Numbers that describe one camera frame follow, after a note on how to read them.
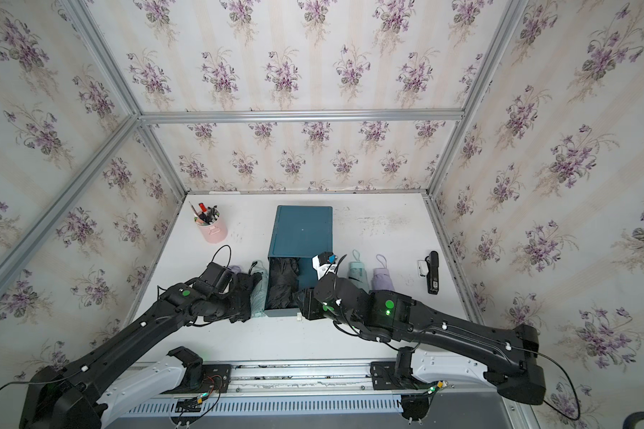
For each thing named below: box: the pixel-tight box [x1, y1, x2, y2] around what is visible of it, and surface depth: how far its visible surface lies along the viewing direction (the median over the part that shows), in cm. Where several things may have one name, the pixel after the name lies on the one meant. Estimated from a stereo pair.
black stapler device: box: [424, 250, 440, 295], surface depth 92 cm
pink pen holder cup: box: [194, 208, 229, 244], surface depth 99 cm
